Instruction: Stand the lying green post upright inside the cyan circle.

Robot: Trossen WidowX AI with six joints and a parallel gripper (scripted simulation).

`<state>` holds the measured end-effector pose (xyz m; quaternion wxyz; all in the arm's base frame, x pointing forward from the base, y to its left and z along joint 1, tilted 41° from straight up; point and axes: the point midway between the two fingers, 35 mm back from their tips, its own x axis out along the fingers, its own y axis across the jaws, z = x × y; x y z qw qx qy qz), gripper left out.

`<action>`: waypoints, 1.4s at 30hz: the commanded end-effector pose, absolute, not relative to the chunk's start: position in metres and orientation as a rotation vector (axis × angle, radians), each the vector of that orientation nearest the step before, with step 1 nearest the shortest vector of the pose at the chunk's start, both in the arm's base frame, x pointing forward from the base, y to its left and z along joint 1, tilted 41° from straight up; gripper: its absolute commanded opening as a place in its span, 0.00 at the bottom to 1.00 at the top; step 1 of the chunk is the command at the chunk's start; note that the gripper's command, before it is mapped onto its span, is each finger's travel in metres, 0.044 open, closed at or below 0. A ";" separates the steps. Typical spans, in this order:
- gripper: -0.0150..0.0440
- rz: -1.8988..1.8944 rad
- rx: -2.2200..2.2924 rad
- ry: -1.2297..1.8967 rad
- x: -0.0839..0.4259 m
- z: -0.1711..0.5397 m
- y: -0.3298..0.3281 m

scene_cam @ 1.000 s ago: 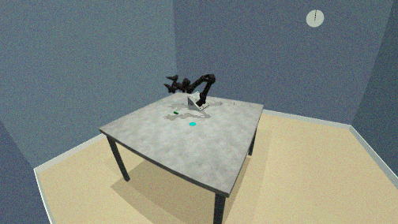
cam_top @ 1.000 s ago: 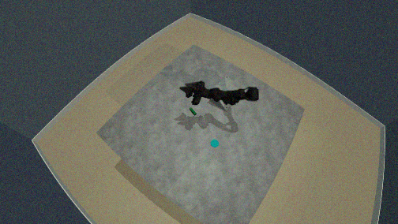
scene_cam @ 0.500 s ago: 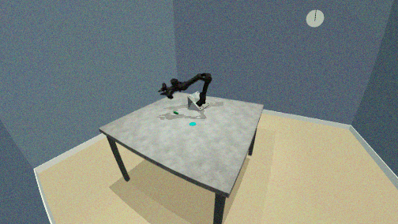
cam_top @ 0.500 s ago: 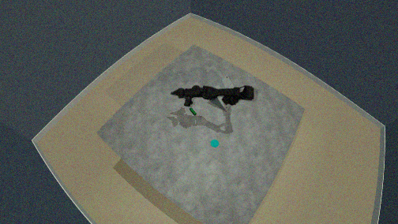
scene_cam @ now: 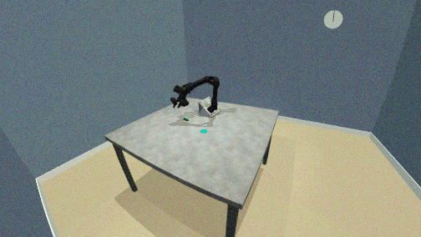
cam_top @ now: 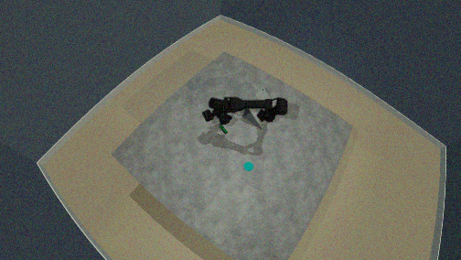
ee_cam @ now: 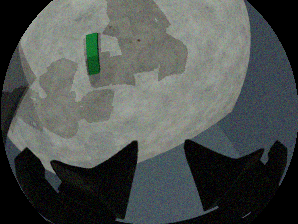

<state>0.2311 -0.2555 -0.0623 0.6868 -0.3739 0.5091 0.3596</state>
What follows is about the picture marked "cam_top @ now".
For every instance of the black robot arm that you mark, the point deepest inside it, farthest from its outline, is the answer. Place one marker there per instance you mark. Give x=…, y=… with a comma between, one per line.
x=235, y=104

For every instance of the cyan circle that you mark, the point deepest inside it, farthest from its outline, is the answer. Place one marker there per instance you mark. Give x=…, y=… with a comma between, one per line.
x=248, y=166

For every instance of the green rectangular block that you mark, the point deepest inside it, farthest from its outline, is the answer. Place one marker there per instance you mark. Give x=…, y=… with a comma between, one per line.
x=223, y=129

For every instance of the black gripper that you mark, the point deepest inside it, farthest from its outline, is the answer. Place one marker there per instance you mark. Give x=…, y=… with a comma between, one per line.
x=208, y=115

